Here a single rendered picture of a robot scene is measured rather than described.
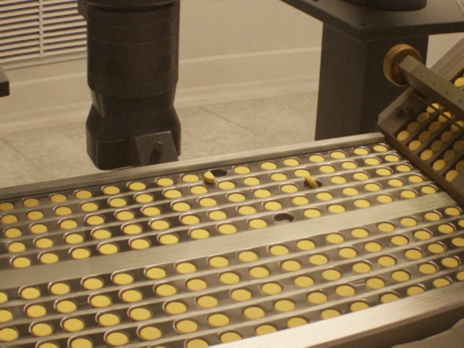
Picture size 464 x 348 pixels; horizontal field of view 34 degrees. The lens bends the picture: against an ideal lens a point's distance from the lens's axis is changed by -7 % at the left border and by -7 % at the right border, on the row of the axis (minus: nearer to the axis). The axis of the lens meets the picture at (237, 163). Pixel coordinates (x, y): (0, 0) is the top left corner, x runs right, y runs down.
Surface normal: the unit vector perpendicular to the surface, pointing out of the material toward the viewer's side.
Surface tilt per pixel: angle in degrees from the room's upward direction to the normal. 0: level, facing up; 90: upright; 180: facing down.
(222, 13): 90
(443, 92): 38
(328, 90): 90
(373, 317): 0
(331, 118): 90
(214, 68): 90
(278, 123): 0
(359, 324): 0
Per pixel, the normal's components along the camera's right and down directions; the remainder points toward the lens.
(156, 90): 0.59, 0.39
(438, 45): 0.37, 0.44
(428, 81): -0.54, -0.62
